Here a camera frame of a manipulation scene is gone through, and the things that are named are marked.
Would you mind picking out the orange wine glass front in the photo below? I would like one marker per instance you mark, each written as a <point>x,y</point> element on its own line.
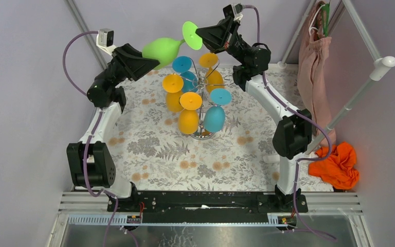
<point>188,121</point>

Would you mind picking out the orange wine glass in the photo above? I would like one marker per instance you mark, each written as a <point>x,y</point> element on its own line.
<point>173,84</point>
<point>213,78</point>
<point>188,121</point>

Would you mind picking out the green wine glass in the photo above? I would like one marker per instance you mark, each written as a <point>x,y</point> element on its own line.
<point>166,49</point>

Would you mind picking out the orange wine glass back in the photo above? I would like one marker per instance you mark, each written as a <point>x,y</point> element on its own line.
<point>213,78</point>

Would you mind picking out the chrome wine glass rack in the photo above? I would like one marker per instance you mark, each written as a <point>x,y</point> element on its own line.
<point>201,133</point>

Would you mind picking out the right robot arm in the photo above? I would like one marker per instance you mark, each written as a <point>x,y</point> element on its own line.
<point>293,133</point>

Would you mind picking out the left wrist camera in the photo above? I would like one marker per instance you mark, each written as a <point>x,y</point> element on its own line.
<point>105,39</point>

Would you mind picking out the white pipe on table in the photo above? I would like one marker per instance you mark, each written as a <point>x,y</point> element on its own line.
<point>271,159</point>

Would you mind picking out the orange wine glass left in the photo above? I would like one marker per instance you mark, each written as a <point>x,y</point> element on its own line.
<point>173,84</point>

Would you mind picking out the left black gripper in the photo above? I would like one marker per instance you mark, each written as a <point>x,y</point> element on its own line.
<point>123,59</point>

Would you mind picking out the blue wine glass front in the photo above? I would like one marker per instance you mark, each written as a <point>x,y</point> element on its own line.
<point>215,116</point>

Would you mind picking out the blue wine glass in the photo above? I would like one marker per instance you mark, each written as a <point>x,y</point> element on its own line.
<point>182,65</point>
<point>215,116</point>

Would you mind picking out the orange cloth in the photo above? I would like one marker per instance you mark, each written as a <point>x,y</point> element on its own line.
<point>338,169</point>

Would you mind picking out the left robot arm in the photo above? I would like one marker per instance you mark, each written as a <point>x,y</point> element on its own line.
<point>90,162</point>

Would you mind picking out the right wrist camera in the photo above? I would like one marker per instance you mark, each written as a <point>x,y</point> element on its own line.
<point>234,11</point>

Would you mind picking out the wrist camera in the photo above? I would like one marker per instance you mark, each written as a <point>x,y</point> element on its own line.
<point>105,39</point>
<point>234,11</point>

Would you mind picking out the pink hanging cloth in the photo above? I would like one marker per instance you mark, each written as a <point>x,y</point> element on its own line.
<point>314,51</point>

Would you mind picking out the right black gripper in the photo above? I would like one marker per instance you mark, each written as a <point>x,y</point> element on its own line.
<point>216,38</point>

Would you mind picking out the blue wine glass back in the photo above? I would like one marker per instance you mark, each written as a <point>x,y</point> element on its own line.
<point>182,65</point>

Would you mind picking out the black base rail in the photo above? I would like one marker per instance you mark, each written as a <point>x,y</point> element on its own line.
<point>209,206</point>

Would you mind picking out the floral tablecloth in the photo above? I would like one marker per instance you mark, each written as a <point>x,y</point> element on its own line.
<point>148,149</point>

